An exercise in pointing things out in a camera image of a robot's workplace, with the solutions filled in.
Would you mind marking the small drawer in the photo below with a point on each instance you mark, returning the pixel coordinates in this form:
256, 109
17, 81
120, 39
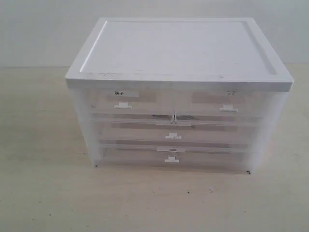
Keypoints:
214, 103
131, 101

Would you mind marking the white translucent drawer cabinet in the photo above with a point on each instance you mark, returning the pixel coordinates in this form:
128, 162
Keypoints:
175, 55

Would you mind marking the clear plastic storage box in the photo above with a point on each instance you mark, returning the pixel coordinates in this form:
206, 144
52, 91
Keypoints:
181, 131
179, 157

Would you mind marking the top left small drawer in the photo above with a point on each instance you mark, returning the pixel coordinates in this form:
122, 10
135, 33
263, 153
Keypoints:
131, 101

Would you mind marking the top right small drawer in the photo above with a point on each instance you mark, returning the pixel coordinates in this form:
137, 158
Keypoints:
214, 103

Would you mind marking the key bunch with blue tag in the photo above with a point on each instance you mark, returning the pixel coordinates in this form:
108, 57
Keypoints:
178, 117

